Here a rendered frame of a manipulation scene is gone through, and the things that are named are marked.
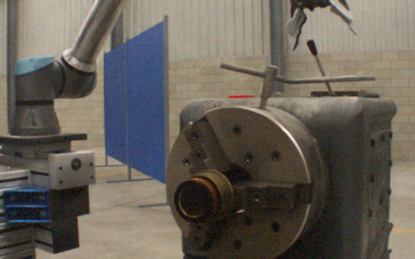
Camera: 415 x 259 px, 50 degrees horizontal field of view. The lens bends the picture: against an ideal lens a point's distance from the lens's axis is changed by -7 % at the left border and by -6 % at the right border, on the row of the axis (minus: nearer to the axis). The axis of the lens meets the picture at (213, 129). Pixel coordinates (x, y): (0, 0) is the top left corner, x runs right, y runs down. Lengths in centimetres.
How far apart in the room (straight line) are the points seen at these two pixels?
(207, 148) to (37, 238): 66
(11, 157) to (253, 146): 78
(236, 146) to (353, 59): 1012
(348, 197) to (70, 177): 70
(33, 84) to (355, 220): 92
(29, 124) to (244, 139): 69
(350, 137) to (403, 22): 1001
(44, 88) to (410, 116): 982
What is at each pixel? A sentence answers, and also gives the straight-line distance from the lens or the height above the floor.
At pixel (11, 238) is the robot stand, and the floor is 89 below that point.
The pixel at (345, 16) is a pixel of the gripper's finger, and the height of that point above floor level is 142.
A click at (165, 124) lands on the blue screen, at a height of 101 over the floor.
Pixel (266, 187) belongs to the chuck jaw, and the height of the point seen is 110.
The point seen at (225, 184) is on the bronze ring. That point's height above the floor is 110.
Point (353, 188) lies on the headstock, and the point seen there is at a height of 107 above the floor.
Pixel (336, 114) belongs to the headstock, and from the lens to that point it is 99.
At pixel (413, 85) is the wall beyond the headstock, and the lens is 1076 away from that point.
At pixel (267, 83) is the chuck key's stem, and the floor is 128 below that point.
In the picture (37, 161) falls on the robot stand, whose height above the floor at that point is 109.
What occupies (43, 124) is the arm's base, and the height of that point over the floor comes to 119.
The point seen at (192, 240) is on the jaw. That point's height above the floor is 98.
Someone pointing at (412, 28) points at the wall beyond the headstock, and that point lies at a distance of 1095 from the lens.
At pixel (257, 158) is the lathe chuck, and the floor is 114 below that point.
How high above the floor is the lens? 124
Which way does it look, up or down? 3 degrees down
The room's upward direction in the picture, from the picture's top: 1 degrees counter-clockwise
